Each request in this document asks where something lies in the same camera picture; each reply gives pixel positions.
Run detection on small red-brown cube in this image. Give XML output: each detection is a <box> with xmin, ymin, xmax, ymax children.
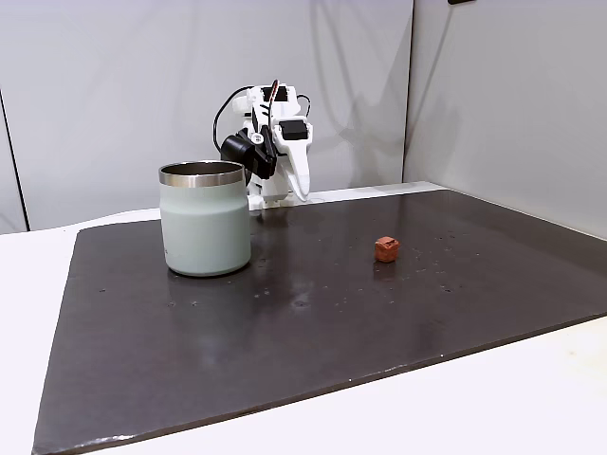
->
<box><xmin>373</xmin><ymin>234</ymin><xmax>401</xmax><ymax>264</ymax></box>

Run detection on pale green steel-rimmed cup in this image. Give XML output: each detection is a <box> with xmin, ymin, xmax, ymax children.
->
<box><xmin>157</xmin><ymin>159</ymin><xmax>253</xmax><ymax>279</ymax></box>

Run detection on dark grey table mat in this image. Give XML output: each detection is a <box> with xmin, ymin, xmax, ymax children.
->
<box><xmin>31</xmin><ymin>188</ymin><xmax>607</xmax><ymax>455</ymax></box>

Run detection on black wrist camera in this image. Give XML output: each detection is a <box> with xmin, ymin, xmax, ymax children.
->
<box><xmin>220</xmin><ymin>126</ymin><xmax>279</xmax><ymax>181</ymax></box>

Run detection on black camera cable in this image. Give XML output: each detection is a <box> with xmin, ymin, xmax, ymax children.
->
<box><xmin>212</xmin><ymin>84</ymin><xmax>257</xmax><ymax>154</ymax></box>

